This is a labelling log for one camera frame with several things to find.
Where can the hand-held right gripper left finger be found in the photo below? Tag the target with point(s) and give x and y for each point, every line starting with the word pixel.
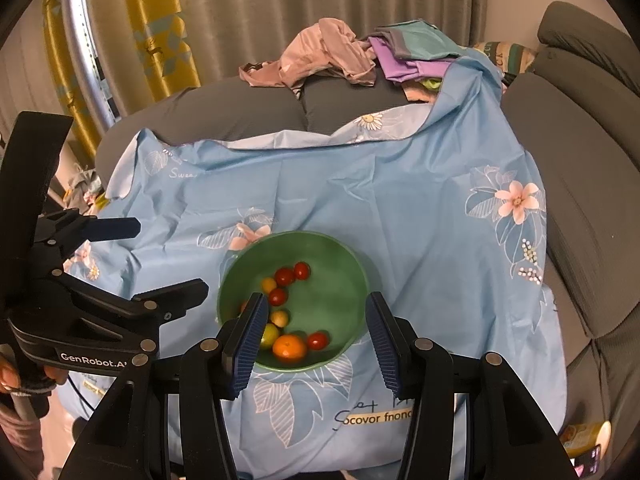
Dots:
pixel 247 345

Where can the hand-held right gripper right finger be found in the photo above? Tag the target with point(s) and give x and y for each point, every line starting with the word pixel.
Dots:
pixel 387 345

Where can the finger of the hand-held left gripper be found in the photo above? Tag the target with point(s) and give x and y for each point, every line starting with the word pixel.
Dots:
pixel 165 297
pixel 95 229

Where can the red cherry tomato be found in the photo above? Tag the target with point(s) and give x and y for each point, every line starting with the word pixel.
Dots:
pixel 317 341
pixel 278 296
pixel 284 276
pixel 301 270

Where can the green plastic bowl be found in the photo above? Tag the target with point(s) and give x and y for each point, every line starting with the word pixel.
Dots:
pixel 330 280

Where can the person's left hand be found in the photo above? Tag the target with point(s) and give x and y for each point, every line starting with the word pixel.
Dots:
pixel 6 376

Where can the greenish yellow cherry tomato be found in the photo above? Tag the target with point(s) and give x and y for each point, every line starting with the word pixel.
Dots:
pixel 270 336

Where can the orange mandarin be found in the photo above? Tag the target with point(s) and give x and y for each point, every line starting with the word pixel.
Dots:
pixel 289 349

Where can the floral patterned cloth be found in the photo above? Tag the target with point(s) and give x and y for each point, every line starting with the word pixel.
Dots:
pixel 85 185

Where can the light blue floral sheet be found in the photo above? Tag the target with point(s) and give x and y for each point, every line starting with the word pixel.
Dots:
pixel 400 200

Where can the yellow patterned curtain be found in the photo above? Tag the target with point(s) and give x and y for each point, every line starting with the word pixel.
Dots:
pixel 150 20

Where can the smartphone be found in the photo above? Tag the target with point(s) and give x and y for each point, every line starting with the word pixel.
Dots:
pixel 589 462

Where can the grey sofa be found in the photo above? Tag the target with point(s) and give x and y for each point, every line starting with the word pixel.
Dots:
pixel 575 160

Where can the green cloth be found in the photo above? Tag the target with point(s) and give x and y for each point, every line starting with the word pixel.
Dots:
pixel 427 84

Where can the purple garment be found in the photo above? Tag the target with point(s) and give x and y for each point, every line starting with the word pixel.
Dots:
pixel 405 62

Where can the pink garment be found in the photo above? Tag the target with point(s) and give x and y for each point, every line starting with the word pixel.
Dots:
pixel 325 50

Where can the grey curtain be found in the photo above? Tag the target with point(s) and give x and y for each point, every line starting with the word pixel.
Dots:
pixel 280 0

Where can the teal garment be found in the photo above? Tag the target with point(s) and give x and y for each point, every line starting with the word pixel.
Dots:
pixel 425 37

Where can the patterned pillow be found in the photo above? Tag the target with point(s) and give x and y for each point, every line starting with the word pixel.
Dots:
pixel 505 55

